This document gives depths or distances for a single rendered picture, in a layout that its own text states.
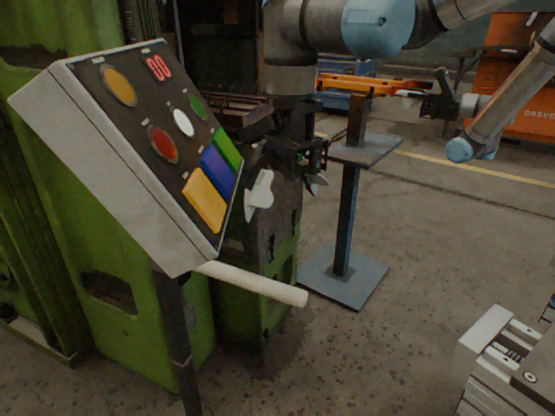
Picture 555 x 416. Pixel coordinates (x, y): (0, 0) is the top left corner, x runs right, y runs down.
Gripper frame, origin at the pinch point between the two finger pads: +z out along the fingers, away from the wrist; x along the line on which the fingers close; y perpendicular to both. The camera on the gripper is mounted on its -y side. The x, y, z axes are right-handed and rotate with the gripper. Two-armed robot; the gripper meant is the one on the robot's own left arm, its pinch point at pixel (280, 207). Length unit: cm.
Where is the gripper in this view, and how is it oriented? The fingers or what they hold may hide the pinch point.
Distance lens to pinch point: 62.1
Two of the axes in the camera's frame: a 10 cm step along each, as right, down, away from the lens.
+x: 7.9, -3.0, 5.3
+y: 6.1, 3.9, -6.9
